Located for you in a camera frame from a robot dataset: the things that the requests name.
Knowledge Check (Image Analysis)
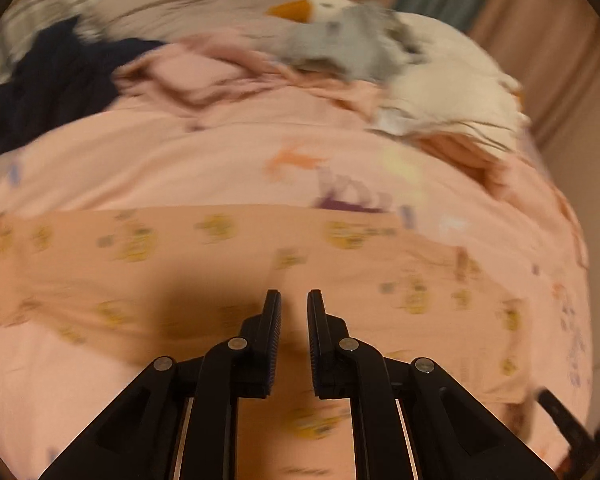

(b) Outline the peach cartoon print garment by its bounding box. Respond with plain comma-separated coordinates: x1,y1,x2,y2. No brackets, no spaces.
0,206,529,479

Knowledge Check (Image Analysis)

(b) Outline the pink folded garment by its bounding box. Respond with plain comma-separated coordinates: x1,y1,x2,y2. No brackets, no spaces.
411,131,509,197

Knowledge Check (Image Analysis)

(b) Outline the pink printed duvet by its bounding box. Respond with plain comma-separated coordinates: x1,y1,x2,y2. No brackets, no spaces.
0,54,594,480

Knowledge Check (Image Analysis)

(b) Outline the white goose plush toy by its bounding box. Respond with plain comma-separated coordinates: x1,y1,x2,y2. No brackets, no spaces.
265,0,531,146

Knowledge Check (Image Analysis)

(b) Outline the pink crumpled garment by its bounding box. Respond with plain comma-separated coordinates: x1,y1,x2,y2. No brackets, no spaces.
112,28,300,117

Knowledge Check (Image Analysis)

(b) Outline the navy blue garment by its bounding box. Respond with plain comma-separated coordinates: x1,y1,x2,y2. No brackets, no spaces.
0,15,163,156

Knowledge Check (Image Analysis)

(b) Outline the grey small garment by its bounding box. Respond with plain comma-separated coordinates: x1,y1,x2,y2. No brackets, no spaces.
268,0,426,84

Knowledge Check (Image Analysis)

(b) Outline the pink beige curtain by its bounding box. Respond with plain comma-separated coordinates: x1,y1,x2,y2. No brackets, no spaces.
376,0,600,152

